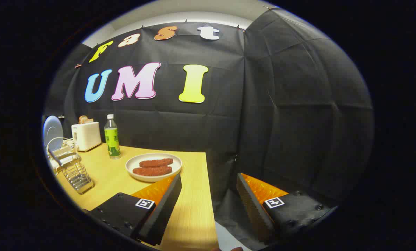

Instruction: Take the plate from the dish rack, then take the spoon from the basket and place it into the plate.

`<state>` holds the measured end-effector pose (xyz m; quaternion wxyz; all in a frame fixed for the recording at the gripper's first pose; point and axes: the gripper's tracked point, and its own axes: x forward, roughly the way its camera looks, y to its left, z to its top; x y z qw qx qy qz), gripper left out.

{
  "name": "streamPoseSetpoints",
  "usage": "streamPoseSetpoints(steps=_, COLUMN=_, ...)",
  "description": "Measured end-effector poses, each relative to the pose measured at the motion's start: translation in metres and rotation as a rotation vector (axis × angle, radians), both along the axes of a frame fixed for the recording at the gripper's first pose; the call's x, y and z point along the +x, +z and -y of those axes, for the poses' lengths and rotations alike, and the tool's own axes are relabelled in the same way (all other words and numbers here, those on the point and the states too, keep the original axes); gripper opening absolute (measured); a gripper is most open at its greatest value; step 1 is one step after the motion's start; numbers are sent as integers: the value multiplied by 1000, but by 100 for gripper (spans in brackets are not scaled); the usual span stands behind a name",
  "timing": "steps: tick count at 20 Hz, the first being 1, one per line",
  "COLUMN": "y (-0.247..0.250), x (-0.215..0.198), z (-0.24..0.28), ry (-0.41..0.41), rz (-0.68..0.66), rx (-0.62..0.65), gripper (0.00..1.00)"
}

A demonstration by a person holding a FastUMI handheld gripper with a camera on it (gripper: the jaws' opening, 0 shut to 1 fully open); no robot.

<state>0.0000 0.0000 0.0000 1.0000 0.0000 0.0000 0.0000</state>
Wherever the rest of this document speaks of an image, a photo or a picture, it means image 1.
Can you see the blue plate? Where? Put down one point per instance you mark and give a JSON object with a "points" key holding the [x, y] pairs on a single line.
{"points": [[52, 130]]}

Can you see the green label drink bottle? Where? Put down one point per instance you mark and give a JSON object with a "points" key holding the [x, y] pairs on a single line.
{"points": [[112, 139]]}

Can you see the brown meat patty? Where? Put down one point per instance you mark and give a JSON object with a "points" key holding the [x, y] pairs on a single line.
{"points": [[156, 162], [152, 170]]}

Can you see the black backdrop cloth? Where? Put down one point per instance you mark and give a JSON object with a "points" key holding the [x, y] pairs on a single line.
{"points": [[281, 104]]}

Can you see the white toaster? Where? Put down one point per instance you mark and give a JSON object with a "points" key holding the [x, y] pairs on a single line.
{"points": [[87, 136]]}

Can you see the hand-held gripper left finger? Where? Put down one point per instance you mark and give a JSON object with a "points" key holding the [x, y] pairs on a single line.
{"points": [[162, 212]]}

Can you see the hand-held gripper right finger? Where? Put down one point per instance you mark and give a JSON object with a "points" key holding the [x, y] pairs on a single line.
{"points": [[253, 209]]}

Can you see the white round dish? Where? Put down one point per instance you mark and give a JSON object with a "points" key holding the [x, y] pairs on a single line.
{"points": [[133, 164]]}

